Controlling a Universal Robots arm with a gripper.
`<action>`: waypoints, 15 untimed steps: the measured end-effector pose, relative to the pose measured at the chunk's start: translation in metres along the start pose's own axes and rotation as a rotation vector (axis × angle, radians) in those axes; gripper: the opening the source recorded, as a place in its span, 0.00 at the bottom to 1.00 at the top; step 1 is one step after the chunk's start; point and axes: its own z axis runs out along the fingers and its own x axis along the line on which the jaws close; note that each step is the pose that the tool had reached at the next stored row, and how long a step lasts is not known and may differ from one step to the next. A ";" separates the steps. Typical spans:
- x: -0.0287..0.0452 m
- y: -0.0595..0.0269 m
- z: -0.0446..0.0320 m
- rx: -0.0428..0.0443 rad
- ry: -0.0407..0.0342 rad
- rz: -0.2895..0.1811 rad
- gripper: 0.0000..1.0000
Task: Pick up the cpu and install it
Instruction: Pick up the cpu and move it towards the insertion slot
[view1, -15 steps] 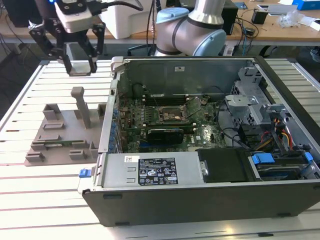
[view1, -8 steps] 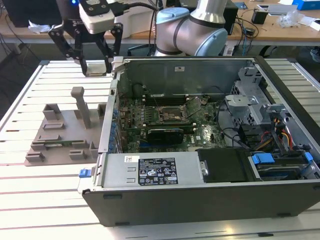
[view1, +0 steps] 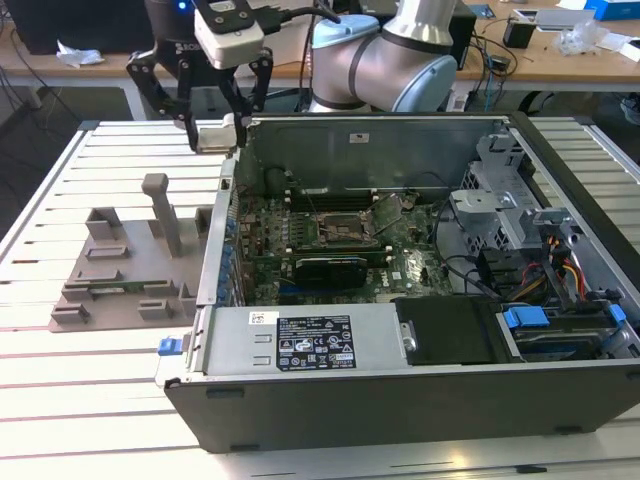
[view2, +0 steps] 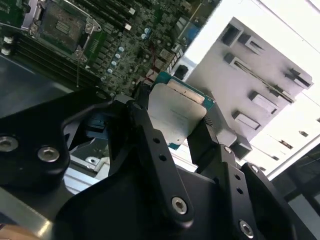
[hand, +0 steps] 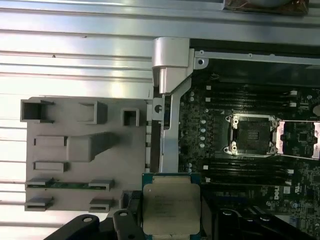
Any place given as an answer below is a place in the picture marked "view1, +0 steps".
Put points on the metal drive cage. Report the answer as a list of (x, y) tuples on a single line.
[(500, 220)]

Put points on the hard disk in blue carrier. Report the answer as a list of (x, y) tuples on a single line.
[(525, 320)]

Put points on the black RAM slot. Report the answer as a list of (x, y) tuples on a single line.
[(330, 205), (330, 200), (330, 195)]

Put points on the silver CPU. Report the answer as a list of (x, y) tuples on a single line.
[(215, 141)]

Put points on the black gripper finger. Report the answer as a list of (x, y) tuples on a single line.
[(262, 85), (150, 85)]

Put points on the plastic parts rack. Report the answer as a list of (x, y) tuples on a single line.
[(135, 240)]

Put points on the blue case latch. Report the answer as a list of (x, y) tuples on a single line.
[(167, 346)]

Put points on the large black equipment case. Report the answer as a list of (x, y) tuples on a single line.
[(75, 25)]

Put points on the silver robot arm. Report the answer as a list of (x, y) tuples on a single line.
[(380, 55)]

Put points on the grey power supply unit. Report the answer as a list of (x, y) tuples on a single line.
[(230, 345)]

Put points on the green motherboard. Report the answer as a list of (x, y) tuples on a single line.
[(415, 265)]

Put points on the crumpled white paper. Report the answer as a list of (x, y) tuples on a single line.
[(80, 54)]

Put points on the white case sticker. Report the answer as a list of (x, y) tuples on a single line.
[(358, 137)]

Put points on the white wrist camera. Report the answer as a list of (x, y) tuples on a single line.
[(230, 42)]

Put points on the CPU socket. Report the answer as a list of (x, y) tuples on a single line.
[(345, 227)]

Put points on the small black box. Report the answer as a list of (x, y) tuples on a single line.
[(518, 34)]

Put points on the green RAM stick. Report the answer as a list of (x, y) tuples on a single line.
[(340, 250), (120, 288)]

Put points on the black plastic bay cover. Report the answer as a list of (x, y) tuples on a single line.
[(445, 330)]

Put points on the wooden desk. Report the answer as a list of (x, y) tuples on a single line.
[(550, 65), (30, 65)]

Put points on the black graphics card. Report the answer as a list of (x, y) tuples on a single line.
[(330, 272)]

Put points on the clear plastic bag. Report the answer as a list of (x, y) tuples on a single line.
[(582, 37)]

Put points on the blue cardboard box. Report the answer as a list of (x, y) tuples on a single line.
[(615, 9)]

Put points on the dark grey PC case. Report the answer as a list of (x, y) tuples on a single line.
[(350, 415)]

